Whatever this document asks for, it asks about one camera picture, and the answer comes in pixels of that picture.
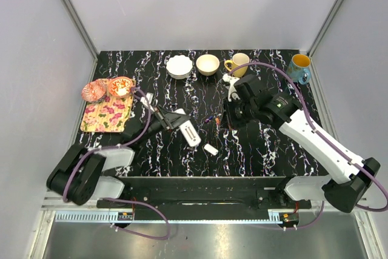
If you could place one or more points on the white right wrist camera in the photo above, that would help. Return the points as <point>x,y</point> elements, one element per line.
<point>229,81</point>

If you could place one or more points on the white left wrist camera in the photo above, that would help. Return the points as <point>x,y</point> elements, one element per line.
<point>146,101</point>

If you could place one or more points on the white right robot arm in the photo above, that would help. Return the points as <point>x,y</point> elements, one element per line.
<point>348,175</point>

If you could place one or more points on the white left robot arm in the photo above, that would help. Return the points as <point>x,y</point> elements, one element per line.
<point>76,175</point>

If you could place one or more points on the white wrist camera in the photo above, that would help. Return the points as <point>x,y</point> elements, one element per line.
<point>229,81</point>
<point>146,101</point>

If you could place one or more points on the red patterned shallow bowl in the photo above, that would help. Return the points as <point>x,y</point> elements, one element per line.
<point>94,91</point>

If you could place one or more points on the orange floral bowl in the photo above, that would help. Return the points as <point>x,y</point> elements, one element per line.
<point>120,87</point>

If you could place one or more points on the aluminium front rail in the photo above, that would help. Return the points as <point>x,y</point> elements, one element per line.
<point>150,217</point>

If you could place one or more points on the right aluminium frame post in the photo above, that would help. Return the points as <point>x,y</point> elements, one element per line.
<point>325,26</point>

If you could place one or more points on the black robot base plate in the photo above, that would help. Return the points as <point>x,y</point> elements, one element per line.
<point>205,197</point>

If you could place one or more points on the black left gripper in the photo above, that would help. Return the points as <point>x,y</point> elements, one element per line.
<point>170,119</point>

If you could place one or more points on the aluminium frame post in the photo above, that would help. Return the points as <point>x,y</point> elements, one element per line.
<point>76,20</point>
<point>325,26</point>

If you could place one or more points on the floral rectangular tray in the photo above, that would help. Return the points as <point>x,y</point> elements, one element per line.
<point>108,115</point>

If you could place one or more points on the left electronics connector box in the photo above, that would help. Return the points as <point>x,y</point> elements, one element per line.
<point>125,216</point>

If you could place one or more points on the cream round bowl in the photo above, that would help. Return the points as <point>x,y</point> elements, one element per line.
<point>207,64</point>

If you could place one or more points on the white battery cover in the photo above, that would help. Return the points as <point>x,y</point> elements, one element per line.
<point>210,149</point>

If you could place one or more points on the right electronics connector box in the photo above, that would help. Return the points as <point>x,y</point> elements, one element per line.
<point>289,217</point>

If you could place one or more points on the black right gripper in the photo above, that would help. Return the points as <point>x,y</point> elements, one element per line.
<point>228,116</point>

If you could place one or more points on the electronics connector box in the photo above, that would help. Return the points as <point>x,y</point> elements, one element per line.
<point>289,217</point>
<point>125,216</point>

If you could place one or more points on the blue floral mug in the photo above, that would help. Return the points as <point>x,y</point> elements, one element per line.
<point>298,69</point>

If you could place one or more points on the left aluminium frame post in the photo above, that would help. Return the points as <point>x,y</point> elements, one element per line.
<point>76,20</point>

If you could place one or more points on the white remote control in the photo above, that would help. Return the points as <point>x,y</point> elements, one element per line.
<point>187,129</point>

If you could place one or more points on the white scalloped bowl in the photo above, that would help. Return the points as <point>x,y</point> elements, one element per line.
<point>179,67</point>

